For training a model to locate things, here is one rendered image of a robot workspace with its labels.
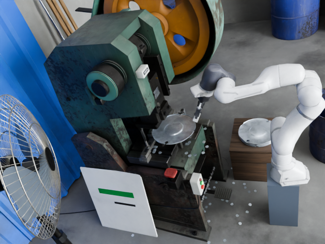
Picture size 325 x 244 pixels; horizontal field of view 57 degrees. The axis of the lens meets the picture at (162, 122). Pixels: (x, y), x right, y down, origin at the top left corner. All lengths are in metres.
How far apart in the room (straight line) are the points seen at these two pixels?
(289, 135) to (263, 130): 0.73
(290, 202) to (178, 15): 1.35
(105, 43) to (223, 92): 0.61
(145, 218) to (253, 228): 0.77
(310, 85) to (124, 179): 1.30
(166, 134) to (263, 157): 0.79
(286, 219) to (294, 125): 0.82
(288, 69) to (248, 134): 0.97
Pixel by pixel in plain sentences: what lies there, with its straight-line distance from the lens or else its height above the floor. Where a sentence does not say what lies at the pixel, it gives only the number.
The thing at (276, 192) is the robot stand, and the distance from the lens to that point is 2.02.
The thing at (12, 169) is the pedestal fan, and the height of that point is 1.37.
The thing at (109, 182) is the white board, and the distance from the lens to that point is 2.22.
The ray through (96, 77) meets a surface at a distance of 1.48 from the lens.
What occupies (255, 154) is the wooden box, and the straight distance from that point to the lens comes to 2.31.
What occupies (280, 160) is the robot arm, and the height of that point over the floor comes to 0.63.
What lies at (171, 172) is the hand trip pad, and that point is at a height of 0.76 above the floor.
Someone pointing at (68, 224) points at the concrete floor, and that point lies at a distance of 2.83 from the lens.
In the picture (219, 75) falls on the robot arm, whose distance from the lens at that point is 1.55.
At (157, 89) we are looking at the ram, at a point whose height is 1.08.
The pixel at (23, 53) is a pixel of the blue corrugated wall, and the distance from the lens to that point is 2.59.
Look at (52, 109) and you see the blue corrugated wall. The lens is 2.80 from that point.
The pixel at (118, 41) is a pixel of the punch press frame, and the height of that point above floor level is 1.49.
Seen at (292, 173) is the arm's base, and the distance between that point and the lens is 1.93.
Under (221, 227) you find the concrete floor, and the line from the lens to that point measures 2.35.
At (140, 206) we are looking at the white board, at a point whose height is 0.29.
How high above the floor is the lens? 2.02
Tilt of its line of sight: 38 degrees down
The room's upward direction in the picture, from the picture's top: 19 degrees counter-clockwise
